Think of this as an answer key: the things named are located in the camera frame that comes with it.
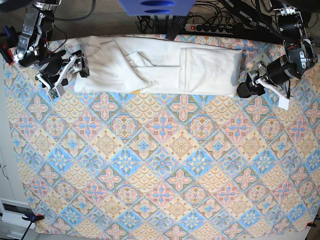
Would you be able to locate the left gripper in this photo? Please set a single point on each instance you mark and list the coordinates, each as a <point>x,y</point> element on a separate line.
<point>251,87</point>

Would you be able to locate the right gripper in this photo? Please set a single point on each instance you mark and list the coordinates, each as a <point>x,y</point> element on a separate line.
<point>77,63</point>

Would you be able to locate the white printed T-shirt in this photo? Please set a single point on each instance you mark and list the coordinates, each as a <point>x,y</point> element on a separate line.
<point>121,64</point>

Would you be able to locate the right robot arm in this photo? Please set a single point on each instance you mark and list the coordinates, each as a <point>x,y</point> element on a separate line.
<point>32,49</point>

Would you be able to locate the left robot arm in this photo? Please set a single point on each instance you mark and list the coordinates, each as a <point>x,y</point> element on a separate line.
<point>300,56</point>

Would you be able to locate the black power strip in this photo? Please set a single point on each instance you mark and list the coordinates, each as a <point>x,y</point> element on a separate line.
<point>208,28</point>

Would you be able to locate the patterned pastel tablecloth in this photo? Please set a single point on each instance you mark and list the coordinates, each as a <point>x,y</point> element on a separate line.
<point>165,166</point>

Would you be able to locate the black orange clamp right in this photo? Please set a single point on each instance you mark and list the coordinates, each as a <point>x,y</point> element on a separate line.
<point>311,225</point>

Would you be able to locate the black orange clamp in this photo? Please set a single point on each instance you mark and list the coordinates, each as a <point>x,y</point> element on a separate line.
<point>31,218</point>
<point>311,225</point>

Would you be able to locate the black orange clamp left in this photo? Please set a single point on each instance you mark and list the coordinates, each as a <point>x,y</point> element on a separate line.
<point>31,218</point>

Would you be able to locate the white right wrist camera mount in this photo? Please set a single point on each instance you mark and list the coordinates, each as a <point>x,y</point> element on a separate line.
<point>56,90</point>

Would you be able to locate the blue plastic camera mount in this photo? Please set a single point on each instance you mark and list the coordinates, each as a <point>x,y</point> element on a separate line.
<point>157,7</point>

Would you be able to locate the white cabinet with handle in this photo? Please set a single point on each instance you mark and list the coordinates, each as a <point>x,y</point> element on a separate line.
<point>11,188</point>

